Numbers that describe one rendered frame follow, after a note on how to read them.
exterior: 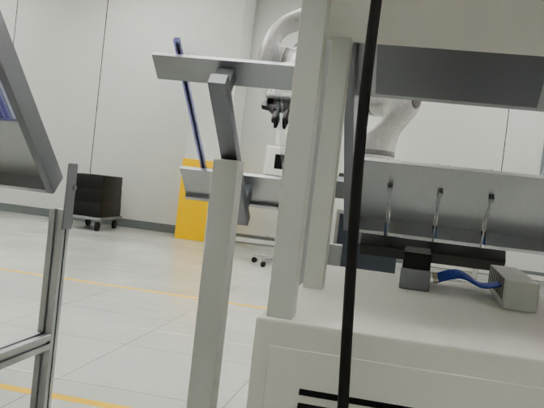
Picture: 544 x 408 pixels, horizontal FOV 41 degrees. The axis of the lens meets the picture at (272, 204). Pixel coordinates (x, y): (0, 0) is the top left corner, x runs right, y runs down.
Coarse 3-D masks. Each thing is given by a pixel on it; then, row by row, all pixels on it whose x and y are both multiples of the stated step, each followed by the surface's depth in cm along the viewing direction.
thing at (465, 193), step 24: (384, 168) 162; (408, 168) 160; (432, 168) 158; (456, 168) 157; (384, 192) 167; (408, 192) 165; (432, 192) 164; (456, 192) 162; (480, 192) 161; (504, 192) 159; (528, 192) 157; (384, 216) 173; (408, 216) 172; (432, 216) 170; (456, 216) 168; (480, 216) 166; (504, 216) 165; (528, 216) 163
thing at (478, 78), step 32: (384, 64) 136; (416, 64) 135; (448, 64) 133; (480, 64) 132; (512, 64) 130; (384, 96) 147; (416, 96) 140; (448, 96) 138; (480, 96) 137; (512, 96) 135
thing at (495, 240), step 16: (368, 224) 173; (384, 224) 173; (400, 224) 173; (416, 224) 172; (448, 240) 169; (464, 240) 168; (480, 240) 168; (496, 240) 168; (512, 240) 167; (528, 240) 167
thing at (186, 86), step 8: (176, 40) 160; (176, 48) 161; (184, 88) 170; (192, 96) 173; (192, 104) 174; (192, 112) 175; (192, 120) 178; (192, 128) 180; (200, 136) 183; (200, 144) 184; (200, 152) 186; (200, 160) 188
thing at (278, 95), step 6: (276, 48) 155; (276, 54) 157; (276, 60) 158; (276, 90) 164; (276, 96) 166; (282, 96) 167; (276, 102) 167; (282, 102) 167; (282, 108) 168; (282, 114) 170; (282, 120) 171; (282, 126) 173; (282, 132) 174; (282, 138) 176; (282, 144) 177; (282, 150) 179; (282, 156) 181; (282, 162) 182; (282, 168) 184
